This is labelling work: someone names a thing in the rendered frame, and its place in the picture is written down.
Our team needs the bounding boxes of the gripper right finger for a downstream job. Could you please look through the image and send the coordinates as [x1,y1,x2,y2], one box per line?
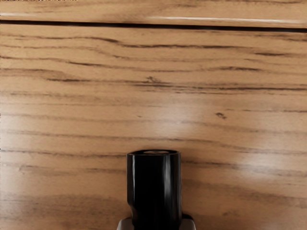
[179,213,197,230]

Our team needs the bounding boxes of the wooden cabinet with black knob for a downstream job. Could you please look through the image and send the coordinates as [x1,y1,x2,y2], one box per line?
[0,0,307,230]

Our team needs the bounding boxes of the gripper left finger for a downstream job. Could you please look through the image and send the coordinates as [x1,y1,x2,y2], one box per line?
[117,217,133,230]

